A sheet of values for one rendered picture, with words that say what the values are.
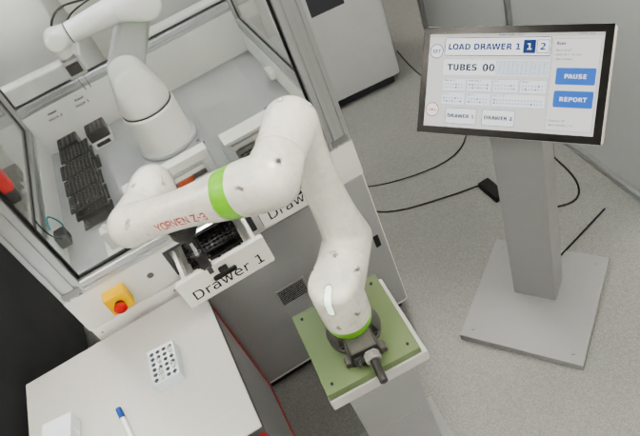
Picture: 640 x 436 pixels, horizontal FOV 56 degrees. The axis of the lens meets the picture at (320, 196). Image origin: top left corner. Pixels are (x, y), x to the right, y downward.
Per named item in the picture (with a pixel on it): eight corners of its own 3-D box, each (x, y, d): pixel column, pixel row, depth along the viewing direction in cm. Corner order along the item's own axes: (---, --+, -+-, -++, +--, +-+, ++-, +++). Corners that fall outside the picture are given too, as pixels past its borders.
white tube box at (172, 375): (186, 378, 171) (179, 371, 168) (158, 392, 170) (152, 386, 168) (177, 346, 180) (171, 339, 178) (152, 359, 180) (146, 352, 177)
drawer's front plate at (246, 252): (275, 259, 185) (262, 236, 178) (191, 308, 181) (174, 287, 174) (273, 256, 186) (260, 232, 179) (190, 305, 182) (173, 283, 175)
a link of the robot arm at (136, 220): (250, 191, 133) (219, 156, 127) (234, 230, 126) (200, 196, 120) (142, 226, 152) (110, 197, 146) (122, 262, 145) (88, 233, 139)
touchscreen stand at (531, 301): (583, 370, 215) (575, 162, 148) (461, 339, 238) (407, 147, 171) (609, 262, 242) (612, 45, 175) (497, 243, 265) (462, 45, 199)
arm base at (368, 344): (409, 375, 148) (405, 365, 144) (353, 402, 147) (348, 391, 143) (369, 296, 166) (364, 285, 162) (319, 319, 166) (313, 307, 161)
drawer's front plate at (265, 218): (341, 184, 200) (331, 159, 193) (265, 227, 196) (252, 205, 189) (339, 181, 201) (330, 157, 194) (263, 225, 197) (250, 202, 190)
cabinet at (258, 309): (414, 306, 256) (367, 170, 203) (200, 440, 243) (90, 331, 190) (321, 190, 327) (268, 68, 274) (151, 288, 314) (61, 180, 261)
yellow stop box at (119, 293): (136, 306, 186) (124, 291, 182) (115, 318, 185) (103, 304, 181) (133, 295, 190) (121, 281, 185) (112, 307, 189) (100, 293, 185)
